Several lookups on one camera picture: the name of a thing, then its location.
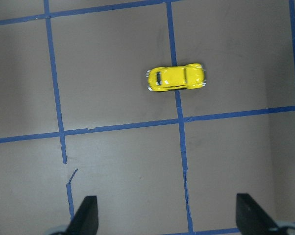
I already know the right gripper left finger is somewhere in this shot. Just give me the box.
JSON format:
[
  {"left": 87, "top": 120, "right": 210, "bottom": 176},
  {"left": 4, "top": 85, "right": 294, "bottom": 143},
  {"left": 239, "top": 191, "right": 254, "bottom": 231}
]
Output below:
[{"left": 66, "top": 196, "right": 98, "bottom": 235}]

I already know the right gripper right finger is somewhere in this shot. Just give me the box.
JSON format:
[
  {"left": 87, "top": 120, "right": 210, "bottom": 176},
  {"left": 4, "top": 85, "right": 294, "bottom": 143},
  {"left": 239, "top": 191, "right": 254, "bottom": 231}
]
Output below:
[{"left": 236, "top": 193, "right": 285, "bottom": 235}]

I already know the yellow toy beetle car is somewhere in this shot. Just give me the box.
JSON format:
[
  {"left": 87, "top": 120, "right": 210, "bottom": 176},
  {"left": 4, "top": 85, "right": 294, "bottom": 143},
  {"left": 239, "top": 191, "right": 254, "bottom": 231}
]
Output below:
[{"left": 146, "top": 63, "right": 206, "bottom": 92}]

